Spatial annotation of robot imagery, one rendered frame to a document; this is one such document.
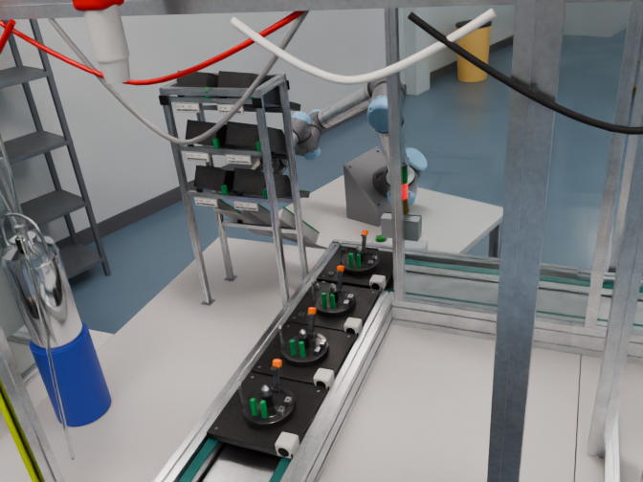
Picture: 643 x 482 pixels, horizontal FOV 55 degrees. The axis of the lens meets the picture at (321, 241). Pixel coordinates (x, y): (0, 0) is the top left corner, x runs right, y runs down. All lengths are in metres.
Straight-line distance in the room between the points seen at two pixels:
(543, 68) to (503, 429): 0.51
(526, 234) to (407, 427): 1.08
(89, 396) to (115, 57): 1.26
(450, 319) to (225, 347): 0.74
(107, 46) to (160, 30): 4.32
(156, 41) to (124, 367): 3.40
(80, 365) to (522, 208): 1.39
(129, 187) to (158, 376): 3.21
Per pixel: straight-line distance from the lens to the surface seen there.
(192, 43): 5.33
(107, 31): 0.82
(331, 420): 1.65
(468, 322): 2.03
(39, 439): 1.66
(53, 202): 4.39
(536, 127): 0.71
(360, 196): 2.70
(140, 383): 2.05
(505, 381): 0.89
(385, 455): 1.69
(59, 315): 1.78
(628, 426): 1.86
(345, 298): 2.01
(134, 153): 5.09
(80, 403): 1.92
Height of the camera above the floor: 2.12
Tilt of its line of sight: 29 degrees down
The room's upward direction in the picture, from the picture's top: 6 degrees counter-clockwise
